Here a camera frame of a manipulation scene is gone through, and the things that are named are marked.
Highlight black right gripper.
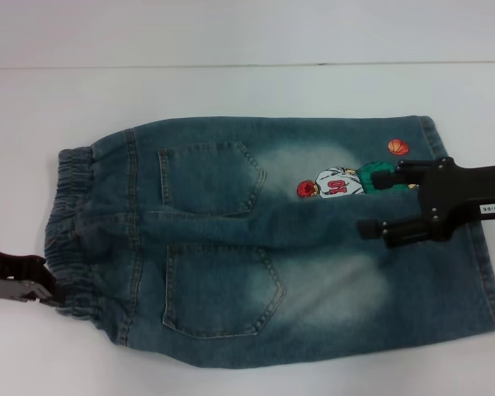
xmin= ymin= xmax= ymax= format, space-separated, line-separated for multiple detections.
xmin=356 ymin=156 xmax=495 ymax=249

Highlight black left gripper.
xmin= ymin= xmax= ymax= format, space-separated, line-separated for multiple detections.
xmin=0 ymin=244 xmax=66 ymax=309

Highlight blue denim shorts basketball print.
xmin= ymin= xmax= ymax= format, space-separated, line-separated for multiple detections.
xmin=44 ymin=114 xmax=495 ymax=346

